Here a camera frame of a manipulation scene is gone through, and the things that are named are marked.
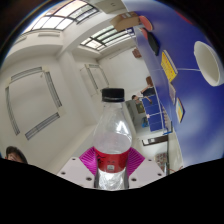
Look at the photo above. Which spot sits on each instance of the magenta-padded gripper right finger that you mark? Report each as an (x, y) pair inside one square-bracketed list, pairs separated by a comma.
[(146, 170)]

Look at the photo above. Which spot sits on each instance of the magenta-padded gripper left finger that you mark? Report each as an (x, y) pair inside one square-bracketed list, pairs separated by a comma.
[(76, 171)]

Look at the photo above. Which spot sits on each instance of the clear red-labelled water bottle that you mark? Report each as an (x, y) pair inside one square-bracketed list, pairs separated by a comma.
[(111, 143)]

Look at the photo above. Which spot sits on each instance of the low bookshelf unit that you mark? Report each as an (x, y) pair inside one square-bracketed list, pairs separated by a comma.
[(161, 161)]

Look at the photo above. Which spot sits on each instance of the dark door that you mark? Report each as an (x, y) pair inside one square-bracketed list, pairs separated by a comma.
[(155, 140)]

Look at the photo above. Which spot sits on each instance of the blue partition panels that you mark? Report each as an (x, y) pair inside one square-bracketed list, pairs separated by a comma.
[(155, 115)]

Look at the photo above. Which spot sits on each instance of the ceiling light strips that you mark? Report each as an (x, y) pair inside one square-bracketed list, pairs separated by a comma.
[(41, 126)]

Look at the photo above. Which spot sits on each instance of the small blue and yellow book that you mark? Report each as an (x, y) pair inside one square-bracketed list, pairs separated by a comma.
[(179, 110)]

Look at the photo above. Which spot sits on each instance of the thin grey book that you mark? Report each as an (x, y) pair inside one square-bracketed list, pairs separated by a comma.
[(172, 94)]

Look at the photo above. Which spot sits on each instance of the brown armchair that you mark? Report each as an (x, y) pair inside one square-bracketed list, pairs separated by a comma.
[(137, 53), (149, 81)]

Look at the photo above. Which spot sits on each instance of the ceiling air conditioner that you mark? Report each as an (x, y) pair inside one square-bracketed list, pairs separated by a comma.
[(95, 80)]

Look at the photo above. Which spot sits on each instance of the white mug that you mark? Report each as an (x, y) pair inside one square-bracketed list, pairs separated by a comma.
[(208, 63)]

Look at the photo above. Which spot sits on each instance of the black paddle case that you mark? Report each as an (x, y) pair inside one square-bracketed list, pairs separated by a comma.
[(153, 44)]

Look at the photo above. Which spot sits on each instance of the red table tennis paddle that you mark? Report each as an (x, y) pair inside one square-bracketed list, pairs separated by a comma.
[(146, 23), (144, 33)]

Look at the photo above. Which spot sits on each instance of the tall black-framed window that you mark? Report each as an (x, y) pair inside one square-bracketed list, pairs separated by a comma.
[(106, 37)]

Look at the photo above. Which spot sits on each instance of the large black-framed window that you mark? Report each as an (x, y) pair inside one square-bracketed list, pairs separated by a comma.
[(63, 16)]

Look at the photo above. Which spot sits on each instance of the white cabinet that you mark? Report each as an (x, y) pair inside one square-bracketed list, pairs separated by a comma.
[(111, 5)]

